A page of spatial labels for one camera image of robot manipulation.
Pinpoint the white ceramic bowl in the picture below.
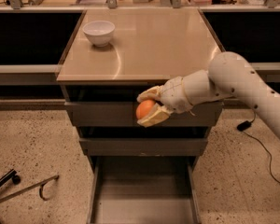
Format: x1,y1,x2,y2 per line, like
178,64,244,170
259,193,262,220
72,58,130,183
82,21,115,47

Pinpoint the black metal stand leg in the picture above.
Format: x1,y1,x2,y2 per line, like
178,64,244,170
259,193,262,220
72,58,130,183
0,169,21,188

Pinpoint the grey open bottom drawer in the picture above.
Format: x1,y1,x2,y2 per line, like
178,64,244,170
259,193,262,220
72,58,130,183
87,157,202,224

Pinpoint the white covered gripper body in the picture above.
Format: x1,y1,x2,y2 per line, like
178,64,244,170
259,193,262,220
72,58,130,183
160,77,193,114

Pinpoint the black power adapter with cable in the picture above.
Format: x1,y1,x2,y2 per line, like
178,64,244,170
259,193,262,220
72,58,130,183
236,115,280,185

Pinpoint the grey top drawer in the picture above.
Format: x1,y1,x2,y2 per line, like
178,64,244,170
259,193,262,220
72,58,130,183
64,102,222,127

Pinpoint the grey middle drawer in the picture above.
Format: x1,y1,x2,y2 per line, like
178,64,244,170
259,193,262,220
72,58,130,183
79,138,207,156

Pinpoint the grey drawer cabinet with counter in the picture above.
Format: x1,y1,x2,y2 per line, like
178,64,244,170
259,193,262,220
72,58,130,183
56,7,240,224

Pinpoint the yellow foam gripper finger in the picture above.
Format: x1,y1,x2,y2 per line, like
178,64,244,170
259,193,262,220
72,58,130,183
137,103,172,127
137,86,162,103

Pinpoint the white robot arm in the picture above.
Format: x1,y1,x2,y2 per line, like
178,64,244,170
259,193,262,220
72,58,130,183
137,51,280,139

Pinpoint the orange fruit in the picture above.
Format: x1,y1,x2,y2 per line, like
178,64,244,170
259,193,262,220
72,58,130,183
136,100,155,119

